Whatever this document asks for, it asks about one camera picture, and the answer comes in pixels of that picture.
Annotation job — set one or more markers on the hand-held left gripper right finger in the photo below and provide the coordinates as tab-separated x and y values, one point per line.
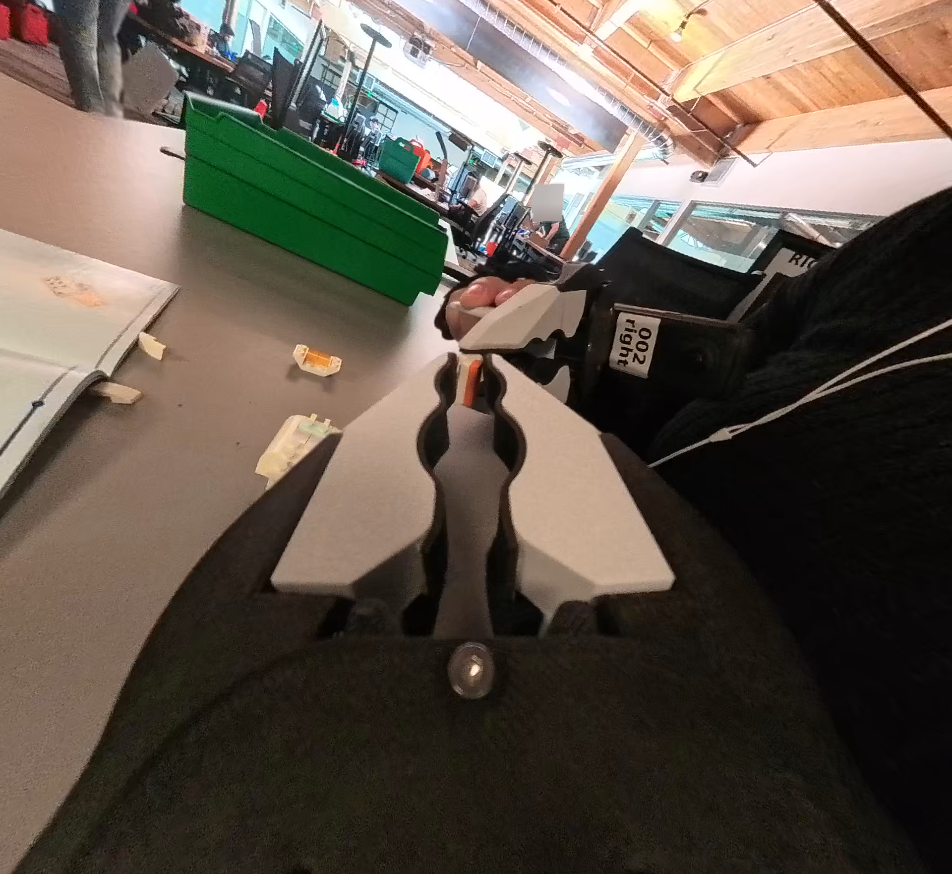
587	517

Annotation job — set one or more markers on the small cream lego piece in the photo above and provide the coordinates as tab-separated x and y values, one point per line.
115	393
152	347

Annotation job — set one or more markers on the red and white lego brick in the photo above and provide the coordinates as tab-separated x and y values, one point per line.
468	387

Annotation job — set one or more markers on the white lego body assembly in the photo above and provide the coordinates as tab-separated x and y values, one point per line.
294	446

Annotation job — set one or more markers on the person's black sweater torso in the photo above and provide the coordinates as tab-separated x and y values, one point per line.
877	279

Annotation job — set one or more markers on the white and orange lego assembly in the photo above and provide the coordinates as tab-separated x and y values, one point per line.
318	360

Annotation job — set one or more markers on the person's right hand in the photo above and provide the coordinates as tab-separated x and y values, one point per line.
483	297

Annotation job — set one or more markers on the green bin near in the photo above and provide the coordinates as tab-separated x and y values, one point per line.
297	204

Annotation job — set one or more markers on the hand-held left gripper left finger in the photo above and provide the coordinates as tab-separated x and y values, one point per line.
357	517

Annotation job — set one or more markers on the open instruction booklet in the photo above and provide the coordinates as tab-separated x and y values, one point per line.
74	308

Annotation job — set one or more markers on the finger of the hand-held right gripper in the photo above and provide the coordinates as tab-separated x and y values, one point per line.
520	312
561	383

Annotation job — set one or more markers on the green storage tote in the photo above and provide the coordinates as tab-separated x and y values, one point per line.
401	158

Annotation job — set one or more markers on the ceiling mounted projector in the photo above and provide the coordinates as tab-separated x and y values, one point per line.
418	49

